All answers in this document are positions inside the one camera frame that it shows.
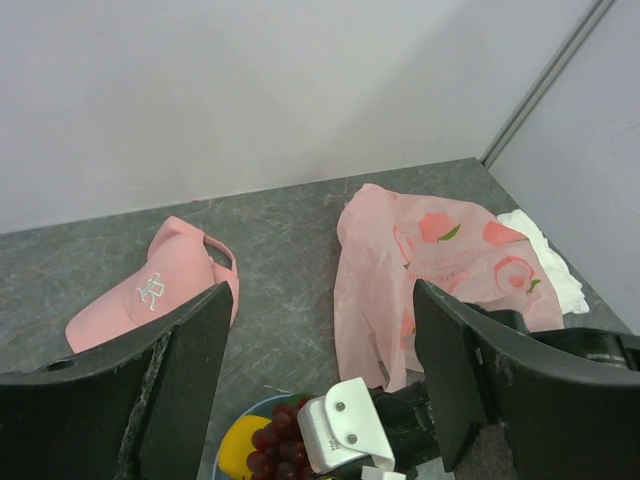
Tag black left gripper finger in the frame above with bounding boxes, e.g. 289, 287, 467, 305
1, 283, 233, 479

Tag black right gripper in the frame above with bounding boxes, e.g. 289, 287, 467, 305
367, 278, 640, 480

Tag fake yellow orange fruit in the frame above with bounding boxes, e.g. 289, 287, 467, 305
217, 414, 270, 479

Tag fake purple grapes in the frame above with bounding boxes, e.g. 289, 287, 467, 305
246, 395, 316, 480

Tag pink plastic bag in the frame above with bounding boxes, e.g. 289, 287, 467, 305
334, 183, 564, 392

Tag pink baseball cap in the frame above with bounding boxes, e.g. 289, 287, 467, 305
65, 216, 239, 353

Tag white folded towel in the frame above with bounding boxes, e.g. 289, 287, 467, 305
497, 209, 590, 315

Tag blue plastic bowl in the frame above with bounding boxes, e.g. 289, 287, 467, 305
212, 394, 318, 479

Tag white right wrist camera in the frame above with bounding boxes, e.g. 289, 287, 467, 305
297, 377, 407, 479

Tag aluminium frame post right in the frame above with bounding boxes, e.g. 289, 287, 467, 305
480, 0, 615, 169

